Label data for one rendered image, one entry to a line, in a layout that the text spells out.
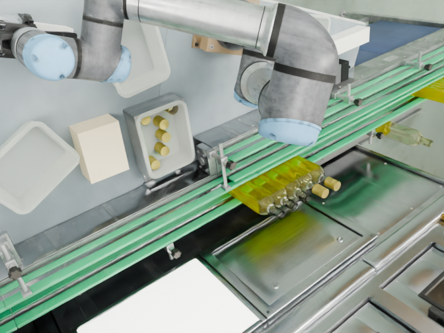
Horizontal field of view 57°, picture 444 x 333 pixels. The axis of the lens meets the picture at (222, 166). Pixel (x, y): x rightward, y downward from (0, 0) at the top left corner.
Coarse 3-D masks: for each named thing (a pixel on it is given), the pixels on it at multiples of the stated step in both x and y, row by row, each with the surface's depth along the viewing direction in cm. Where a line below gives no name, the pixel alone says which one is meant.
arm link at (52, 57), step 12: (24, 36) 74; (36, 36) 70; (48, 36) 70; (60, 36) 74; (24, 48) 71; (36, 48) 68; (48, 48) 69; (60, 48) 70; (72, 48) 73; (24, 60) 71; (36, 60) 68; (48, 60) 69; (60, 60) 71; (72, 60) 72; (36, 72) 70; (48, 72) 70; (60, 72) 71; (72, 72) 75
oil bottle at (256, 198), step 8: (248, 184) 137; (232, 192) 140; (240, 192) 135; (248, 192) 133; (256, 192) 133; (264, 192) 132; (240, 200) 138; (248, 200) 133; (256, 200) 129; (264, 200) 129; (272, 200) 129; (256, 208) 131; (264, 208) 128
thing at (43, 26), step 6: (0, 18) 93; (36, 24) 96; (42, 24) 97; (48, 24) 100; (54, 24) 103; (42, 30) 98; (48, 30) 98; (54, 30) 99; (60, 30) 100; (66, 30) 101; (72, 30) 102
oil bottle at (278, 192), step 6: (252, 180) 139; (258, 180) 138; (264, 180) 138; (270, 180) 138; (258, 186) 136; (264, 186) 135; (270, 186) 135; (276, 186) 134; (282, 186) 134; (270, 192) 132; (276, 192) 132; (282, 192) 132; (276, 198) 131; (282, 198) 131; (276, 204) 132
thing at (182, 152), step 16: (160, 112) 130; (144, 128) 129; (176, 128) 135; (144, 144) 123; (176, 144) 139; (192, 144) 133; (160, 160) 137; (176, 160) 136; (192, 160) 136; (160, 176) 130
